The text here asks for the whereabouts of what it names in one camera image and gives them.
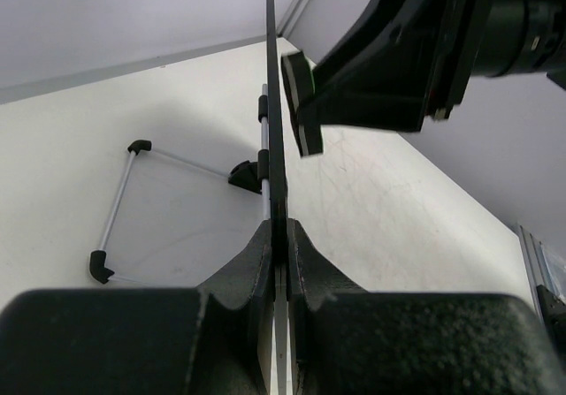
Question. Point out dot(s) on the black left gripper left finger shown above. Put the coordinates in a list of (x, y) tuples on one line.
[(215, 338)]

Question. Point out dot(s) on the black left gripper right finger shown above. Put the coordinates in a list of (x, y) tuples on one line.
[(346, 340)]

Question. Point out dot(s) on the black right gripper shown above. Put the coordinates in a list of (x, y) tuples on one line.
[(401, 62)]

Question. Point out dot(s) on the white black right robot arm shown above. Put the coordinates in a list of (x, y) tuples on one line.
[(521, 36)]

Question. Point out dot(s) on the aluminium frame posts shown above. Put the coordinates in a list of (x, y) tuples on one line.
[(543, 266)]

